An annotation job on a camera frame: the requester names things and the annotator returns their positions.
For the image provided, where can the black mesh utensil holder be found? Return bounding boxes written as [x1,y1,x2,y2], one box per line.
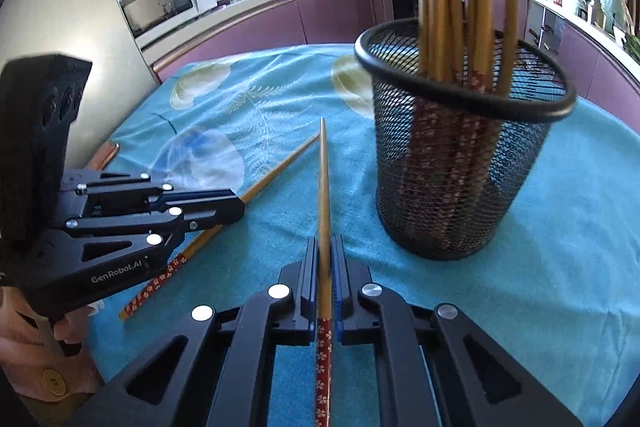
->
[354,18,577,261]

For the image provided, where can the pink buttoned garment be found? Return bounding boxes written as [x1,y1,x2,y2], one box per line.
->
[0,349,106,415]

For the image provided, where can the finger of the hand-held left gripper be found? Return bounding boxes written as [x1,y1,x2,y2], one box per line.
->
[60,171,238,215]
[65,202,246,253]

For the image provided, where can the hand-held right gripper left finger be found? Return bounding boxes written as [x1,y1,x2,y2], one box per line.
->
[97,236,320,427]

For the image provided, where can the blue floral tablecloth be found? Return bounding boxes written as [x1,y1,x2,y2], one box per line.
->
[82,43,640,427]

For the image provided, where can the white microwave oven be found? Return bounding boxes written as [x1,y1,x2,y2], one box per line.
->
[117,0,218,50]

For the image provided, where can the person's left hand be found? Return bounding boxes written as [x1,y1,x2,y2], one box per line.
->
[0,287,96,360]

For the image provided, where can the teal domed food cover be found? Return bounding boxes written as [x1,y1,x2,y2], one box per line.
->
[592,0,634,32]

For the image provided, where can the bunch of wooden chopsticks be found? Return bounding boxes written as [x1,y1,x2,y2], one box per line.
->
[407,0,521,253]

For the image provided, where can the purple kitchen cabinets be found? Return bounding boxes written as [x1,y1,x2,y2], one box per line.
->
[152,0,640,132]

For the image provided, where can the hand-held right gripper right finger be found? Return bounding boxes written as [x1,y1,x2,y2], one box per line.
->
[330,234,583,427]

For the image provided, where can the red-handled wooden chopstick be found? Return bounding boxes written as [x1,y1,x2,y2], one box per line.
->
[314,117,335,427]
[118,133,321,322]

